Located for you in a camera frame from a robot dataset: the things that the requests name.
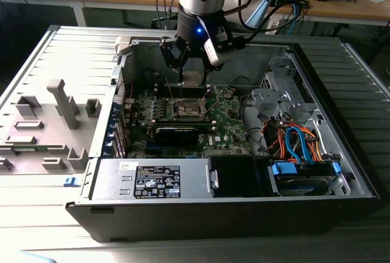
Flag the black graphics card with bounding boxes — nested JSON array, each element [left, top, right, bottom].
[[154, 125, 201, 149]]

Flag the orange wire bundle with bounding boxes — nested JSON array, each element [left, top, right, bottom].
[[261, 119, 327, 163]]

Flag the black PC case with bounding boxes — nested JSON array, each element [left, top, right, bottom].
[[65, 33, 381, 244]]

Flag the hard disk in blue carrier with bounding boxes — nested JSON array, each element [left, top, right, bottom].
[[267, 153, 342, 197]]

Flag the blue expansion card retainer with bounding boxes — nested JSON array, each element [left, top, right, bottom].
[[102, 101, 120, 158]]

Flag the grey plastic case latch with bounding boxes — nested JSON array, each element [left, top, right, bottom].
[[115, 35, 135, 56]]

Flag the silver power supply unit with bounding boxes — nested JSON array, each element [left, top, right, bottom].
[[90, 158, 215, 201]]

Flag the blue cable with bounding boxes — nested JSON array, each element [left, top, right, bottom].
[[287, 0, 302, 35]]

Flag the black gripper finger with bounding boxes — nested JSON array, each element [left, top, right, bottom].
[[199, 57, 225, 89], [158, 35, 188, 87]]

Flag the metal socket cover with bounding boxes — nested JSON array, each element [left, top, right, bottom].
[[200, 85, 220, 117]]

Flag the pale blue object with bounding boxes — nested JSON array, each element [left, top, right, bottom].
[[18, 250, 59, 263]]

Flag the CPU socket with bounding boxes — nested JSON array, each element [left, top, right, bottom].
[[171, 96, 210, 121]]

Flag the metal locking lever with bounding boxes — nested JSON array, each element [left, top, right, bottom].
[[165, 76, 177, 107]]

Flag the silver CPU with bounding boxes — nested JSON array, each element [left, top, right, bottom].
[[183, 72, 204, 88]]

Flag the blue flat wire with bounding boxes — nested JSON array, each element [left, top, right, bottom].
[[285, 124, 316, 166]]

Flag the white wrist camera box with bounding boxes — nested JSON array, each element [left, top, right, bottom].
[[203, 25, 246, 66]]

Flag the grey parts rack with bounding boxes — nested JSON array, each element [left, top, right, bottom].
[[0, 79, 103, 175]]

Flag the silver metal drive cage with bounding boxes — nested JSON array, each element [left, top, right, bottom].
[[251, 55, 318, 124]]

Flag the green motherboard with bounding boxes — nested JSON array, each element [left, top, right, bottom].
[[121, 85, 255, 159]]

